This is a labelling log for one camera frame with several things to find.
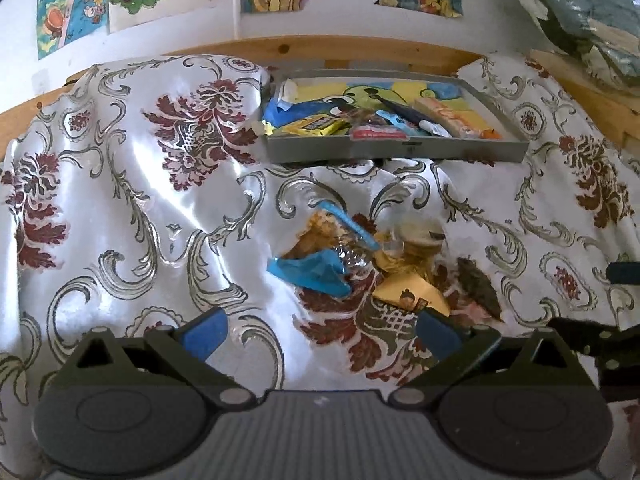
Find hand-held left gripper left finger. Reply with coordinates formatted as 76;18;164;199
60;306;258;408

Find wooden bed frame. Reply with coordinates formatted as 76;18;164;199
0;35;640;161

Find cartoon wall poster blue background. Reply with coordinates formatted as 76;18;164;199
37;0;111;59

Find white floral blanket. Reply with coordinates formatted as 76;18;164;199
0;55;640;480

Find clear bag of golden snacks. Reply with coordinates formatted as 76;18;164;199
372;217;448;283

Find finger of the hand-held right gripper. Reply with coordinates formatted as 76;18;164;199
550;316;640;361
606;261;640;286

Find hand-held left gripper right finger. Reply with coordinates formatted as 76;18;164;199
390;310;583;406

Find light blue snack packet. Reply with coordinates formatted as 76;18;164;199
382;112;426;135

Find plastic wrapped bedding bundle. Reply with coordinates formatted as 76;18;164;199
505;0;640;89

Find dark brown snack packet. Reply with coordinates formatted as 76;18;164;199
456;256;504;322

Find clear biscuit bag blue edges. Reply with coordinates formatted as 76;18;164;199
266;200;382;299

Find orange and pink snack packet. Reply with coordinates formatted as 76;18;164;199
412;97;484;140

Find grey tray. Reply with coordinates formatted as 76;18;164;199
252;65;531;165

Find red and white snack packet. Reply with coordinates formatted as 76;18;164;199
348;125;412;142

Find yellow sachet with figure print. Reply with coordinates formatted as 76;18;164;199
372;275;451;317

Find cartoon paper tray liner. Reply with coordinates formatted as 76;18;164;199
279;77;481;137

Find yellow snack packet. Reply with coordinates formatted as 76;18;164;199
270;114;349;137

